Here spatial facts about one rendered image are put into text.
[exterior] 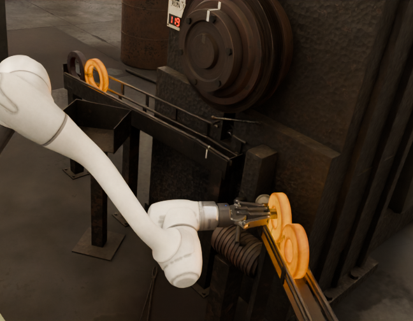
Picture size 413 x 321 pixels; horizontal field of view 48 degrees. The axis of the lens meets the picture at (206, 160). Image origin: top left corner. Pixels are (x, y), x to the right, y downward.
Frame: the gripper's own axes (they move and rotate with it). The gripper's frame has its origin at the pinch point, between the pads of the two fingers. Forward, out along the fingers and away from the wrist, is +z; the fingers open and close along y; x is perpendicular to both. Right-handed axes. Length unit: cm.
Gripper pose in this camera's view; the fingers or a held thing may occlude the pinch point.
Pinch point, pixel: (279, 213)
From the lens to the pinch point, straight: 150.5
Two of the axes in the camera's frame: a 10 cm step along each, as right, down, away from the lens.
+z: 9.9, -0.1, 1.5
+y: 1.4, 5.1, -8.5
